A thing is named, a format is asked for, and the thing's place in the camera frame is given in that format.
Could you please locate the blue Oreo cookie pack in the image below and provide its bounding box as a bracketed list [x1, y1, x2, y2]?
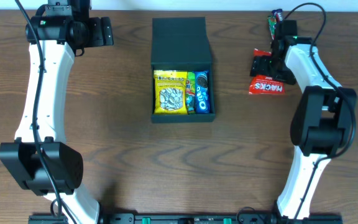
[195, 70, 210, 114]

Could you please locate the dark blue Dairy Milk bar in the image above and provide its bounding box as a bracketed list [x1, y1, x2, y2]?
[272, 9, 284, 23]

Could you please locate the red Hacks candy bag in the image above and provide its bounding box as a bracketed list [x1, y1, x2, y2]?
[249, 49, 285, 95]

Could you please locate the green Haribo gummy bag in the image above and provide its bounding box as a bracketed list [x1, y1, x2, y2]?
[185, 72, 196, 114]

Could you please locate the red green chocolate bar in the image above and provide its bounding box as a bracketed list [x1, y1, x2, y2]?
[267, 16, 277, 40]

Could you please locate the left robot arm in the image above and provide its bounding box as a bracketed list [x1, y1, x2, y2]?
[0, 0, 114, 223]

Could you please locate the black gift box with lid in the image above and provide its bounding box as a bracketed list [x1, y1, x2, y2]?
[150, 17, 216, 123]

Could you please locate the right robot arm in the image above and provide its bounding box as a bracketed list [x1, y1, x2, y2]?
[250, 20, 357, 223]

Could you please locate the yellow seeds snack bag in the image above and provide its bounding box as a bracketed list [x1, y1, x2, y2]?
[154, 70, 187, 114]

